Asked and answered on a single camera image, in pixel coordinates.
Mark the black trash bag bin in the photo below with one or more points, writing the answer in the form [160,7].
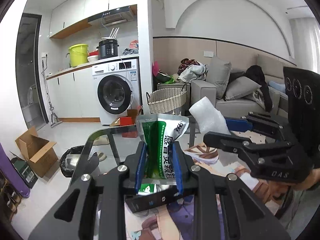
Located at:
[70,158]

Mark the purple rolled mat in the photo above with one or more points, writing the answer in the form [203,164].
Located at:
[12,175]

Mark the grey upright cushion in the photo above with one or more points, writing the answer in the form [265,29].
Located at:
[218,74]

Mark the person's right hand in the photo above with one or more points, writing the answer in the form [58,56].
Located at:
[311,180]

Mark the anime printed table mat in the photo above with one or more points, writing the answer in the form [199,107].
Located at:
[220,208]

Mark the black speaker panel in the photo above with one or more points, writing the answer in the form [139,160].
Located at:
[302,90]

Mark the black rice cooker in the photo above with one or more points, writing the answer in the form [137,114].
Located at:
[108,48]

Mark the green medicine sachet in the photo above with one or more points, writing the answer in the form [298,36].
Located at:
[159,132]
[147,189]

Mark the range hood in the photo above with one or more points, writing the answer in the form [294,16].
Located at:
[114,16]

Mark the red box on floor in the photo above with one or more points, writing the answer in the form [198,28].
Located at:
[129,119]

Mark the open cardboard box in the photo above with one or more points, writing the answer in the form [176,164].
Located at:
[38,152]

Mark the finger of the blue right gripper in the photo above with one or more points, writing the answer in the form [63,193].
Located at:
[238,125]

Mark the black storage box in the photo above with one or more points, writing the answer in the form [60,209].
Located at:
[167,195]

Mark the mop with metal handle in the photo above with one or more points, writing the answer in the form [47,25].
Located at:
[54,119]

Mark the white washing machine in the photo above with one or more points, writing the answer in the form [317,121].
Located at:
[117,84]

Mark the beige slipper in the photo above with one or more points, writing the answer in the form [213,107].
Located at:
[101,156]

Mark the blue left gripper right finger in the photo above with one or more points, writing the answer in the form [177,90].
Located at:
[177,162]

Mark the black jacket on sofa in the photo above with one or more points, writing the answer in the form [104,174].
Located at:
[256,74]

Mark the dark green box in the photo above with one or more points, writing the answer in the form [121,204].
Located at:
[25,171]

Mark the pile of clothes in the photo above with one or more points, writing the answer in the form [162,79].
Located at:
[190,70]

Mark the white foam sheet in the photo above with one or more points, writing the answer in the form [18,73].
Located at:
[208,118]

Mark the woven laundry basket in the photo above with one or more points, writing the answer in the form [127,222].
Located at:
[169,100]

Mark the grey lying cushion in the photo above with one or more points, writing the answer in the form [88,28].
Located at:
[240,88]

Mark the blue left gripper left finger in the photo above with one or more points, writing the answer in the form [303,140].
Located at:
[140,157]

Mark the grey sofa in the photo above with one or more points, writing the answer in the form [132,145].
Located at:
[272,68]

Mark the yellow green bucket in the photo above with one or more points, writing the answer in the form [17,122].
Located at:
[77,54]

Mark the white kitchen cabinets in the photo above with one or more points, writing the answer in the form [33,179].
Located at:
[73,96]

